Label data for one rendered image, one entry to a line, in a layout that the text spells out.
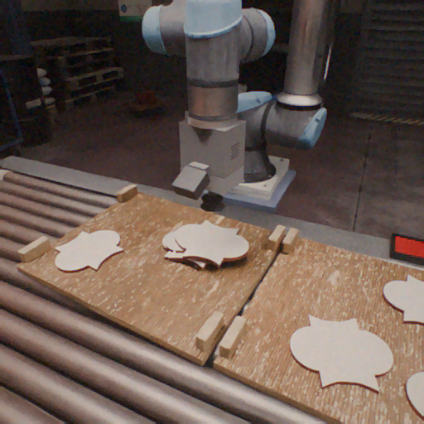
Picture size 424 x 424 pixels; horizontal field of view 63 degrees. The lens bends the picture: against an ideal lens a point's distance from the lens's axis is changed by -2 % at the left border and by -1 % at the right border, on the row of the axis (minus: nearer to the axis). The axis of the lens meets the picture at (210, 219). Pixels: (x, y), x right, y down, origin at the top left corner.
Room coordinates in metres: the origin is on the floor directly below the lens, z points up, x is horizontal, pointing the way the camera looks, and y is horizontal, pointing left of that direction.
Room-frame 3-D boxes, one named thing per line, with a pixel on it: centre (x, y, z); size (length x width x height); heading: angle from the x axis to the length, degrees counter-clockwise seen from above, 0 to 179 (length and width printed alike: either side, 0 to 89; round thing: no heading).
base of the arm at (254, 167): (1.01, -0.11, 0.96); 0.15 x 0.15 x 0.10
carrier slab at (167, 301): (0.55, 0.10, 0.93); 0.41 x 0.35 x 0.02; 60
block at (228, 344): (0.33, -0.03, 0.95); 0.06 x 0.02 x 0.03; 152
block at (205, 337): (0.34, 0.00, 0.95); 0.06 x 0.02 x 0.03; 150
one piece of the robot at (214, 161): (0.52, 0.01, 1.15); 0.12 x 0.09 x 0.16; 146
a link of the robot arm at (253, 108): (1.00, -0.12, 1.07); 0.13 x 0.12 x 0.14; 60
